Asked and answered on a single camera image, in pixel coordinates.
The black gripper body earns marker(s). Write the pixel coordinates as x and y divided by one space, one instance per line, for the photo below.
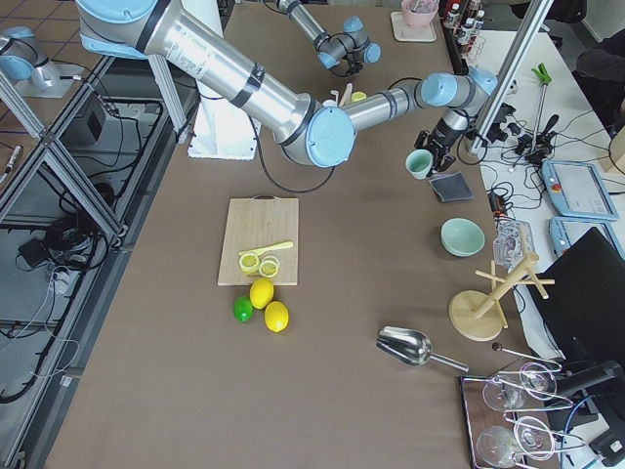
353 63
443 136

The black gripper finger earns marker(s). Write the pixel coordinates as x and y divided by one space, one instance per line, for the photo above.
442 162
423 140

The green plastic cup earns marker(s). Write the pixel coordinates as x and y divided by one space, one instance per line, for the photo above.
419 163

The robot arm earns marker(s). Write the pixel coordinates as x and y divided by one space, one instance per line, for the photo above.
309 133
344 53

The yellow plastic cup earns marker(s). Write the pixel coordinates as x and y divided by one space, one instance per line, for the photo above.
357 97

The grey folded cloth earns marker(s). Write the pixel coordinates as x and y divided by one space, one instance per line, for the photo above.
451 187

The beige tray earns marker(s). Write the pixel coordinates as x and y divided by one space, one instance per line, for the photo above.
420 29

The green bowl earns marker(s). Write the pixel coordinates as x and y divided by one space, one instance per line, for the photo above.
462 237

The pink bowl of ice cubes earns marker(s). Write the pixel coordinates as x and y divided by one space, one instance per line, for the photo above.
419 13

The teach pendant tablet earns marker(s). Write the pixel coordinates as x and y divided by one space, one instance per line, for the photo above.
577 190
565 231

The wooden mug tree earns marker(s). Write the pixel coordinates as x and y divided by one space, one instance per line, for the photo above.
479 316

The yellow plastic knife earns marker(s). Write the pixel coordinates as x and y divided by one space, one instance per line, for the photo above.
269 248

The wooden cutting board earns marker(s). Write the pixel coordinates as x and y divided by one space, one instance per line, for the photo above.
255 223

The metal scoop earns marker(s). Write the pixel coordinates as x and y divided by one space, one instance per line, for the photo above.
412 347

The lemon slice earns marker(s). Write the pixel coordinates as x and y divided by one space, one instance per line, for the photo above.
249 262
269 267

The black monitor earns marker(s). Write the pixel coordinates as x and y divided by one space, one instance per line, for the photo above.
585 308

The yellow lemon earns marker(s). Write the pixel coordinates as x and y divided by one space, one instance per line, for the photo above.
261 293
276 316

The wine glass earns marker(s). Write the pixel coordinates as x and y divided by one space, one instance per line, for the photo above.
526 389
529 440

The green lime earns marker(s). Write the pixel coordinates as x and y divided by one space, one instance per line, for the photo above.
243 309

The white wire cup holder rack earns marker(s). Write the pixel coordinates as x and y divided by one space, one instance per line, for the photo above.
338 98

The aluminium frame post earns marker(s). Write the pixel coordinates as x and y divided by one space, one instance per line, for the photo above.
534 17

